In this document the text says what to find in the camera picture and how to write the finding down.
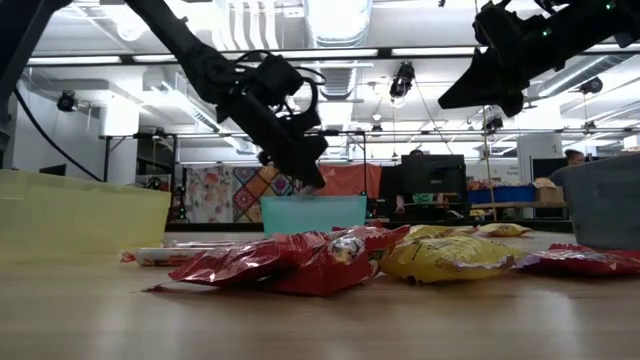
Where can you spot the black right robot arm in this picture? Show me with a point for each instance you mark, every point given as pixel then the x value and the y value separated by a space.
pixel 575 40

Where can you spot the blue storage bin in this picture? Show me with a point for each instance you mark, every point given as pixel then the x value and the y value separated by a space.
pixel 500 195

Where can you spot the red Skittles pack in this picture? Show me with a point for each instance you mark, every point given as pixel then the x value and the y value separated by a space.
pixel 580 262
pixel 330 270
pixel 385 235
pixel 240 260

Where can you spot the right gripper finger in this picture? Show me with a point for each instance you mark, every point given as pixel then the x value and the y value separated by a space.
pixel 512 105
pixel 480 85

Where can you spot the yellow plastic bin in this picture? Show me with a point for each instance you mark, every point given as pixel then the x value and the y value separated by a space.
pixel 75 215

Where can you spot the black ceiling-mounted camera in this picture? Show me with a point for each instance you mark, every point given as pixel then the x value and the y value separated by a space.
pixel 66 101
pixel 591 85
pixel 493 124
pixel 402 80

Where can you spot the person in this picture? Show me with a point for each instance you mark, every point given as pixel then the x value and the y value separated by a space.
pixel 575 157
pixel 422 198

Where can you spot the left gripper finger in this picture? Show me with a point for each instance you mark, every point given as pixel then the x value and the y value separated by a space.
pixel 285 155
pixel 315 160

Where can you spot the black metal rack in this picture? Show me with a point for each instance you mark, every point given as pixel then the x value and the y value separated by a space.
pixel 106 160

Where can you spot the teal plastic bin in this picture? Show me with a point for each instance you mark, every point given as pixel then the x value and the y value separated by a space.
pixel 315 215

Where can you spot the wooden table board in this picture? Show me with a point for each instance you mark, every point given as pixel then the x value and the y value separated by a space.
pixel 520 204

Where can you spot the orange hanging cloth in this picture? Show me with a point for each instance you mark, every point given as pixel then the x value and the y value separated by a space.
pixel 350 180

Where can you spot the brown cardboard box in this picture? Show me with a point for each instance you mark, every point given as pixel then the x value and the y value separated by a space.
pixel 550 194

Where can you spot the yellow Sour Patch pack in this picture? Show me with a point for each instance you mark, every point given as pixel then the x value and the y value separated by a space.
pixel 450 257
pixel 502 230
pixel 435 231

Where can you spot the grey plastic bin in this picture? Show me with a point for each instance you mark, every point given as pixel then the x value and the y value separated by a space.
pixel 605 200

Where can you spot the long ceiling light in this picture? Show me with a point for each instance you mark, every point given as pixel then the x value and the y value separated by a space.
pixel 340 52
pixel 432 51
pixel 152 58
pixel 75 60

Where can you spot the Smarties candy roll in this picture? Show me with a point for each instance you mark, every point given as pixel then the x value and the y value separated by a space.
pixel 170 256
pixel 200 244

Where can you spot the black computer monitor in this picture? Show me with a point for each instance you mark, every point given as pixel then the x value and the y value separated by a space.
pixel 52 170
pixel 432 175
pixel 545 167

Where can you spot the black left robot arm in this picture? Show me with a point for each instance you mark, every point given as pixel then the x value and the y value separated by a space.
pixel 195 57

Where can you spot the colourful patchwork quilt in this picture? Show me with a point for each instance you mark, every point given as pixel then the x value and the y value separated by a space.
pixel 255 195

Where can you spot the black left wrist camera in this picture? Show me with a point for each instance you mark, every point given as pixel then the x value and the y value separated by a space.
pixel 277 77

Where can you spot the floral hanging cloth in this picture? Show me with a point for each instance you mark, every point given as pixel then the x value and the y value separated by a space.
pixel 210 192

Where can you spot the silver ventilation duct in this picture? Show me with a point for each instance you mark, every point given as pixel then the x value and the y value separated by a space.
pixel 337 22

